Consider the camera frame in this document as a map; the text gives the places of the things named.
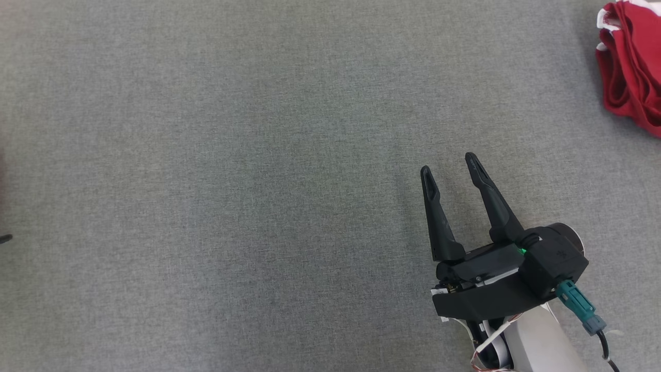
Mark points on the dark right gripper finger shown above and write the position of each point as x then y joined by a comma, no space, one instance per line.
496,206
439,222

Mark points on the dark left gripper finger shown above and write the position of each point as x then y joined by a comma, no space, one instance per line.
5,239

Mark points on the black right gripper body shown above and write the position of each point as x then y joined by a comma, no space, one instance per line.
485,289

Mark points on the red shorts white hem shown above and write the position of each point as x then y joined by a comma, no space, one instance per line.
632,67

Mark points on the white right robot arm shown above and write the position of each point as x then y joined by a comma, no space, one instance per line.
542,341

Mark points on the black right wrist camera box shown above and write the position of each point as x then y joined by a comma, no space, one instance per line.
555,258

